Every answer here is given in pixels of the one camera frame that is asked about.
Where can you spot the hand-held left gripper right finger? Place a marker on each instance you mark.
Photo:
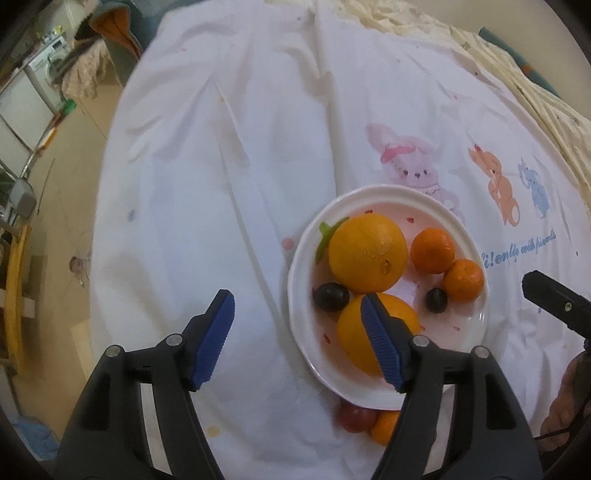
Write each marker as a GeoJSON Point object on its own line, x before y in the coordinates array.
{"type": "Point", "coordinates": [381, 337]}

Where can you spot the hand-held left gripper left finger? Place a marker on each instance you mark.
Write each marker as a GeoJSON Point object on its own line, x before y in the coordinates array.
{"type": "Point", "coordinates": [214, 339]}

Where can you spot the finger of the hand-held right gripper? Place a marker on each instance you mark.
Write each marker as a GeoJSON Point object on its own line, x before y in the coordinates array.
{"type": "Point", "coordinates": [554, 300]}

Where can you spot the large orange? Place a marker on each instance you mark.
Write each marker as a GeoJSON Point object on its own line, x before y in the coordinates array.
{"type": "Point", "coordinates": [364, 251]}
{"type": "Point", "coordinates": [351, 332]}

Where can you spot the pink strawberry-pattern plate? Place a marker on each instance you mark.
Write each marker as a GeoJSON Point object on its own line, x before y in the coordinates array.
{"type": "Point", "coordinates": [443, 332]}

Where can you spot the red cherry tomato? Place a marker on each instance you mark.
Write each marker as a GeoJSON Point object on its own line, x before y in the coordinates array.
{"type": "Point", "coordinates": [353, 417]}

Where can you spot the small mandarin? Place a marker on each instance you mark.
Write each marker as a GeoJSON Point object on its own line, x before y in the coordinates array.
{"type": "Point", "coordinates": [385, 427]}
{"type": "Point", "coordinates": [432, 250]}
{"type": "Point", "coordinates": [463, 280]}

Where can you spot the person's right hand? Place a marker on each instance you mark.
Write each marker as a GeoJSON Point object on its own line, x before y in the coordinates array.
{"type": "Point", "coordinates": [561, 406]}

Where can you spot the white printed blanket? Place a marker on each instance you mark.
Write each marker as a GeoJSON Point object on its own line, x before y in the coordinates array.
{"type": "Point", "coordinates": [207, 161]}

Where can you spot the blue cloth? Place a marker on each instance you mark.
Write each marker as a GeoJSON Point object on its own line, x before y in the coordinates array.
{"type": "Point", "coordinates": [34, 438]}

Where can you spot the yellow wooden shelf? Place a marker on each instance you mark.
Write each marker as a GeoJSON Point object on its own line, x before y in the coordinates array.
{"type": "Point", "coordinates": [16, 277]}

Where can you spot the cream patterned blanket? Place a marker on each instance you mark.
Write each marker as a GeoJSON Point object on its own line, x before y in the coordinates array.
{"type": "Point", "coordinates": [531, 87]}

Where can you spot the teal pillow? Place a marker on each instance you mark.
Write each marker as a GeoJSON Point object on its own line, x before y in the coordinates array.
{"type": "Point", "coordinates": [538, 78]}

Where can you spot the green dustpan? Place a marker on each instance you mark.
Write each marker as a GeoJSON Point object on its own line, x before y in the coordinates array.
{"type": "Point", "coordinates": [68, 107]}

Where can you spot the beige fringed throw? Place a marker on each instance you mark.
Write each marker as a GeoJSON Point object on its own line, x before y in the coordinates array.
{"type": "Point", "coordinates": [85, 69]}

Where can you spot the white kitchen cabinets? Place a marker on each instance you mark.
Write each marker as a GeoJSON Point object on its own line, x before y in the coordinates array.
{"type": "Point", "coordinates": [18, 106]}

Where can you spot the white washing machine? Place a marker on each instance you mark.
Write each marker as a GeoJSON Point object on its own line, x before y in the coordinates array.
{"type": "Point", "coordinates": [48, 64]}

